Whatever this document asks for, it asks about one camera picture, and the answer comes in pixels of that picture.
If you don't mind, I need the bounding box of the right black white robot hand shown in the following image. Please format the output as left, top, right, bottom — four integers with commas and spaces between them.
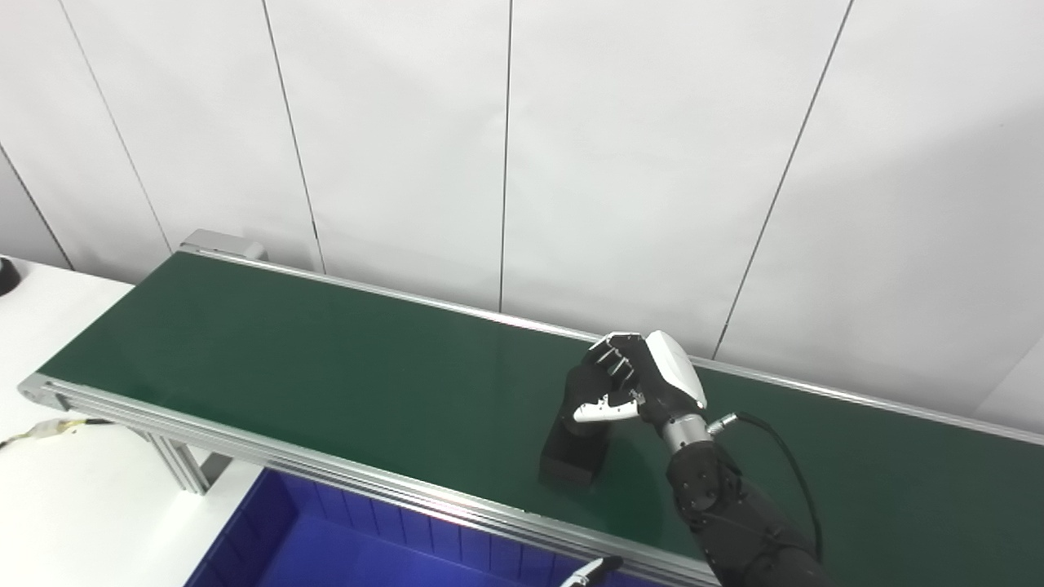
571, 330, 709, 429

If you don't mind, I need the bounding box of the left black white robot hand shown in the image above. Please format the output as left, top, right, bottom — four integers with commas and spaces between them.
559, 556, 625, 587

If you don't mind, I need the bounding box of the black cylinder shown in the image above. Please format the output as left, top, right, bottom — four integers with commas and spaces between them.
538, 363, 645, 490

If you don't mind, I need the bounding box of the blue plastic bin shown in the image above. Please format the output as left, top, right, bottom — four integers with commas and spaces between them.
184, 467, 653, 587

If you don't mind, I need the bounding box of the green conveyor belt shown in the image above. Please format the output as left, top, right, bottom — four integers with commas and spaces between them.
18, 249, 1044, 587

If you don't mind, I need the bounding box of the aluminium conveyor leg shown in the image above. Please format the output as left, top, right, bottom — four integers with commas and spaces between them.
143, 432, 233, 496

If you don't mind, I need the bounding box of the grey conveyor motor housing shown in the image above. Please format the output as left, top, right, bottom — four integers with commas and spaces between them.
179, 229, 268, 262

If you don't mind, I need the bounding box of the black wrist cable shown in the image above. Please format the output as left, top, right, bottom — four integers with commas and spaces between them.
708, 412, 825, 563

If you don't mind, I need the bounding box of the yellow white cable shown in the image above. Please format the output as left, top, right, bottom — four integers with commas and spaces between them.
0, 417, 111, 451

